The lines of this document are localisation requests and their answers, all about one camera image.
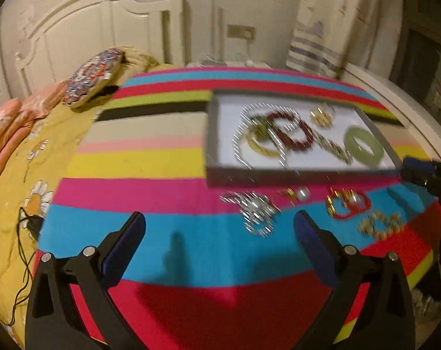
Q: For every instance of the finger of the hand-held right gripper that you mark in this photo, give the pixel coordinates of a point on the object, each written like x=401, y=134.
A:
x=419, y=167

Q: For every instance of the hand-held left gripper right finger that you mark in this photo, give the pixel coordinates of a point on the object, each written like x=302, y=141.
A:
x=313, y=244

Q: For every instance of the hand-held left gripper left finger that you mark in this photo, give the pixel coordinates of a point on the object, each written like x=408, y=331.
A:
x=120, y=251

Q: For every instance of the small gold pearl ornament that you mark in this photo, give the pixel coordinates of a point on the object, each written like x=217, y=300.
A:
x=295, y=194

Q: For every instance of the pale green jade bangle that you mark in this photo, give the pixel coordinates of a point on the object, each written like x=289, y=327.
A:
x=351, y=146

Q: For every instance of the enamel flower brooch pin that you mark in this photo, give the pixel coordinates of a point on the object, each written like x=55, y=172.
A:
x=335, y=149

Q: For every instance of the gold rings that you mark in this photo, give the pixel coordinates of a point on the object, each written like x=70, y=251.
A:
x=320, y=116

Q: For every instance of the gold bangle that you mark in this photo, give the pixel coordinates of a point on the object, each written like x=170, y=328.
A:
x=258, y=147

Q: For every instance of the long white pearl strand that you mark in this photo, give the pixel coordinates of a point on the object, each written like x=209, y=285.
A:
x=238, y=135

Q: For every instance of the green gem gold charm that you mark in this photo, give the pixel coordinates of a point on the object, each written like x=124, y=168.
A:
x=258, y=120

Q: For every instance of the grey cardboard box tray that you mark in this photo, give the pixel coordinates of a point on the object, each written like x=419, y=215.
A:
x=224, y=135

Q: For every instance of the colourful striped cloth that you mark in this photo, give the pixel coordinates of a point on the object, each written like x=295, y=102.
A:
x=169, y=189

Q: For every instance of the white window sill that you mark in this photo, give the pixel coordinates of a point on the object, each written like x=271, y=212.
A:
x=399, y=91

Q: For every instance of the dark window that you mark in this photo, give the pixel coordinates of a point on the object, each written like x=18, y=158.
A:
x=428, y=65

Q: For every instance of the yellow daisy bed sheet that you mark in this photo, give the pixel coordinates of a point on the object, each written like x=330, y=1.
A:
x=31, y=160

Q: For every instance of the pink floral quilt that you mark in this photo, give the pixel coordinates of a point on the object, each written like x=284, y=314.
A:
x=20, y=116

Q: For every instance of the round embroidered pillow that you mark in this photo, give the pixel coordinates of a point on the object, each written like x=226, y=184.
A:
x=91, y=78

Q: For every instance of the striped printed curtain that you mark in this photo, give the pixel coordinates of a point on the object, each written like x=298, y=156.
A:
x=326, y=18

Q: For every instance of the tan quilted blanket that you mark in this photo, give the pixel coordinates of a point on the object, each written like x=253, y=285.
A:
x=142, y=58

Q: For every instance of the white nightstand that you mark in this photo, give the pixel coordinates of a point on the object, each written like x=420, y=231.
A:
x=227, y=65

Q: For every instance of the white wooden headboard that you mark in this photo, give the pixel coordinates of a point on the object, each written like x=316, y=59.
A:
x=78, y=29

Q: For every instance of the wall switch panel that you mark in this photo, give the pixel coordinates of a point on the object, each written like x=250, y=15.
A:
x=241, y=32

